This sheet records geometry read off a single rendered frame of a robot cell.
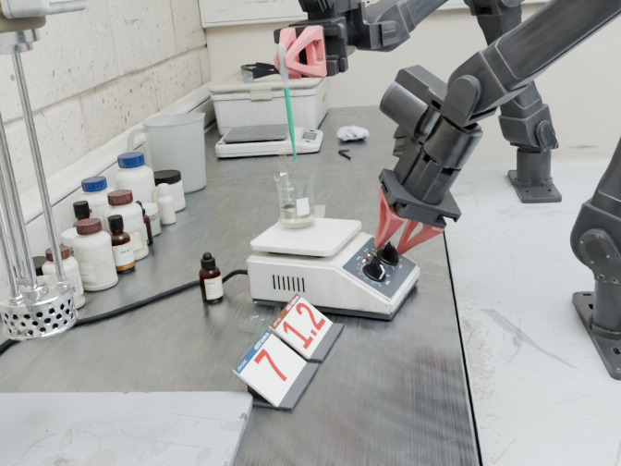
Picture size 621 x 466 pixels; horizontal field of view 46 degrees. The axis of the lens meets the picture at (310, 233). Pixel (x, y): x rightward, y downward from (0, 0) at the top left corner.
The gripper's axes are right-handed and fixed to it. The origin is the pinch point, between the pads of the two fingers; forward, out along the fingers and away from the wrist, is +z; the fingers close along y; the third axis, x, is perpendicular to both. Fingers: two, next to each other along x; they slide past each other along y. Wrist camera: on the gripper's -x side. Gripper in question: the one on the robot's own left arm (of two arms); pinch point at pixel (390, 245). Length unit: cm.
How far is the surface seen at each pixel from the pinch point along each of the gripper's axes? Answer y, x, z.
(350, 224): 4.7, -3.9, 0.8
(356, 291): 5.9, 8.5, 2.4
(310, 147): -14, -78, 29
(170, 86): 18, -111, 40
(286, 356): 15.5, 19.0, 5.3
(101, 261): 33.9, -10.9, 22.1
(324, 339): 9.7, 14.3, 6.0
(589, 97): -105, -117, 5
